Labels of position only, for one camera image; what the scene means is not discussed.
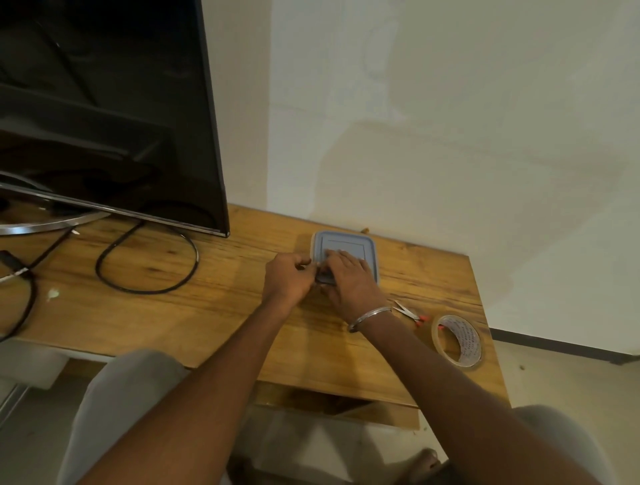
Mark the person's right hand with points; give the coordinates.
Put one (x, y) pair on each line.
(355, 290)

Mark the small white scrap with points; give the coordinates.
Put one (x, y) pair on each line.
(52, 295)

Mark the person's right forearm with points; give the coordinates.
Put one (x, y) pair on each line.
(475, 404)

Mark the person's left hand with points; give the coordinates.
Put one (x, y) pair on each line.
(287, 282)

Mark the metal floor rail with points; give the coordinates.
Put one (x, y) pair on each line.
(12, 402)

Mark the person's left forearm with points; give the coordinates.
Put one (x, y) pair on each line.
(180, 414)

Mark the black television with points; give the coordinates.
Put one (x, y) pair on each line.
(100, 100)

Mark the orange scissors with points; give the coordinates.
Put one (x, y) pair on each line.
(407, 312)

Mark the person's leg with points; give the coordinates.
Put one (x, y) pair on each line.
(575, 439)
(115, 399)

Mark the person's left leg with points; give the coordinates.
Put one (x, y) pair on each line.
(115, 399)

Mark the grey lidded plastic container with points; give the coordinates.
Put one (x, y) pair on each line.
(345, 242)

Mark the silver television stand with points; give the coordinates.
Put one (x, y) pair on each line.
(45, 227)

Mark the person's right leg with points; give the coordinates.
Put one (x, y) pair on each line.
(575, 439)

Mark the brown packing tape roll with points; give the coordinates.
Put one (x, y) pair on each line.
(440, 345)

